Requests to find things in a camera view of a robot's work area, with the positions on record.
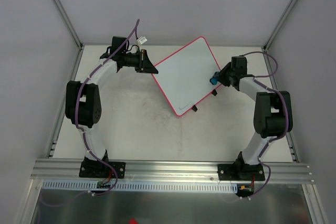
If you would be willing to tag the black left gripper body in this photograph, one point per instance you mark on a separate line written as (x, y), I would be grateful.
(142, 61)

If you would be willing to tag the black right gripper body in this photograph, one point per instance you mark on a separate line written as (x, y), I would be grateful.
(226, 75)

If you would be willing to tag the blue whiteboard eraser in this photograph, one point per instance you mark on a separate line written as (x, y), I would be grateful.
(214, 80)

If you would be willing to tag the pink framed whiteboard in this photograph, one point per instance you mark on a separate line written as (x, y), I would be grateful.
(184, 76)

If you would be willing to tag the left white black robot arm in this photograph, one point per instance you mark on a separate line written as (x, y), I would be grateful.
(83, 104)

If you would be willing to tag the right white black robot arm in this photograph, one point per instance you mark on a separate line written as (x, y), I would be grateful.
(272, 119)

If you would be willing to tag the black whiteboard clip upper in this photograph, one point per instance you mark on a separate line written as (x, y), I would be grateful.
(214, 93)

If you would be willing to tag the black whiteboard clip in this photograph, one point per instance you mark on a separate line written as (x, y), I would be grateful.
(214, 93)
(194, 108)

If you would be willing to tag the black whiteboard clip lower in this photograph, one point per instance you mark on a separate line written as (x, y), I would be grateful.
(194, 108)

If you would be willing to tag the red object at bottom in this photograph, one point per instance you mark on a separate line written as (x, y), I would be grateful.
(133, 221)

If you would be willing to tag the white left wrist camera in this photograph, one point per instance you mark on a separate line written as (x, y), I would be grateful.
(141, 41)

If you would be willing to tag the aluminium frame post right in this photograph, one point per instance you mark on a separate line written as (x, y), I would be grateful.
(280, 23)

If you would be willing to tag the aluminium frame post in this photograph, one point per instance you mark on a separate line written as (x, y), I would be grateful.
(280, 23)
(65, 18)

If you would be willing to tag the aluminium frame post left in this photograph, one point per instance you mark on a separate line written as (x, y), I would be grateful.
(65, 18)

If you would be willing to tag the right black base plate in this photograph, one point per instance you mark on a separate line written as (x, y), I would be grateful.
(234, 172)

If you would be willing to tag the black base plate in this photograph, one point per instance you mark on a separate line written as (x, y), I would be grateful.
(95, 169)
(234, 172)

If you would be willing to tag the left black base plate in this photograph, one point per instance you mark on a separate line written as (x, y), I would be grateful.
(95, 169)

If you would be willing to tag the slotted white cable duct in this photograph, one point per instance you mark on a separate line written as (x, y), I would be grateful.
(213, 187)

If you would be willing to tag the aluminium mounting rail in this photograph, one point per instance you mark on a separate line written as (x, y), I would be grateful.
(170, 171)

